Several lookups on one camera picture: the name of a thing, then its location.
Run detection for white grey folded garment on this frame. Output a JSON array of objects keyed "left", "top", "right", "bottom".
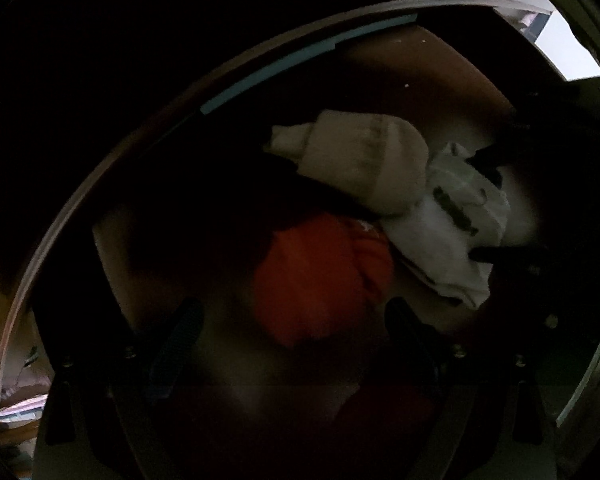
[{"left": 382, "top": 142, "right": 510, "bottom": 310}]

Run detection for open wooden drawer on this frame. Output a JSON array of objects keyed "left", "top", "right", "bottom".
[{"left": 6, "top": 28, "right": 600, "bottom": 431}]

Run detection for beige rolled sock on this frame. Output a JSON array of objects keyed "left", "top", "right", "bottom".
[{"left": 271, "top": 110, "right": 429, "bottom": 216}]

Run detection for red garment in drawer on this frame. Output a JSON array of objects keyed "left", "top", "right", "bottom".
[{"left": 249, "top": 214, "right": 393, "bottom": 346}]

